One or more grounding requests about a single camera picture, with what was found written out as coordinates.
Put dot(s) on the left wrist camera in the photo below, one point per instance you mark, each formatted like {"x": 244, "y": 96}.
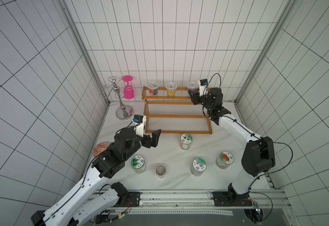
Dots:
{"x": 139, "y": 121}

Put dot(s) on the jar with flower lid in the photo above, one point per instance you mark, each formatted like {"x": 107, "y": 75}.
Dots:
{"x": 185, "y": 141}

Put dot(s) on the clear cup with yellow label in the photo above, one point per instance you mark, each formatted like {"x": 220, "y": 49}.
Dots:
{"x": 171, "y": 88}

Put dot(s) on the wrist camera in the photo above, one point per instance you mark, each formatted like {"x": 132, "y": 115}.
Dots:
{"x": 139, "y": 121}
{"x": 203, "y": 87}

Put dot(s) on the clear cup with purple label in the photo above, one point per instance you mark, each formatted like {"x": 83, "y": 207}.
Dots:
{"x": 192, "y": 87}

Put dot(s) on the small clear seed cup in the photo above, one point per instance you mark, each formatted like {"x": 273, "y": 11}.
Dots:
{"x": 160, "y": 170}

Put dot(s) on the silver glass holder stand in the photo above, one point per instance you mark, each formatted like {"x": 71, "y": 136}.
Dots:
{"x": 123, "y": 112}

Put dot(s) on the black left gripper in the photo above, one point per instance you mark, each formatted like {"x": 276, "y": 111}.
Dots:
{"x": 155, "y": 139}

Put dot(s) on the jar with pink floral lid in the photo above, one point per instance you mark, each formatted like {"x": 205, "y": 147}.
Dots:
{"x": 198, "y": 167}

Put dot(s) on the jar with green tree lid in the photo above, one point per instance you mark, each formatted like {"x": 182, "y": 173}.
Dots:
{"x": 138, "y": 164}

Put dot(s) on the clear cup with dark seeds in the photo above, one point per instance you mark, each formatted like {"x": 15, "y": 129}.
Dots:
{"x": 153, "y": 88}

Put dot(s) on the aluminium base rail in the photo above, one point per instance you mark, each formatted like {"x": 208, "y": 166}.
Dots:
{"x": 179, "y": 202}

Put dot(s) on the pink plastic wine glass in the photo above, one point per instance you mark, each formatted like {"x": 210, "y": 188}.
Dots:
{"x": 129, "y": 89}

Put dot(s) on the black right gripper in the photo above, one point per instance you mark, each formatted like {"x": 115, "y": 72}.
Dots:
{"x": 199, "y": 99}

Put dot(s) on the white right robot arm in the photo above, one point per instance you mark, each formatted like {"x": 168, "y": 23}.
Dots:
{"x": 258, "y": 157}

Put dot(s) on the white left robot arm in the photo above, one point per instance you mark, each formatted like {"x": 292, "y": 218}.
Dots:
{"x": 74, "y": 208}

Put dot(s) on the orange wooden tiered shelf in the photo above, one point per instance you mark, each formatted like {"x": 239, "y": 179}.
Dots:
{"x": 174, "y": 115}

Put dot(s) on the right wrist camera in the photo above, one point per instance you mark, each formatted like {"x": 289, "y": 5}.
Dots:
{"x": 203, "y": 87}

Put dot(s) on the jar with red strawberry lid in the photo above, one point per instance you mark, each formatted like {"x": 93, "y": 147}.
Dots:
{"x": 224, "y": 160}

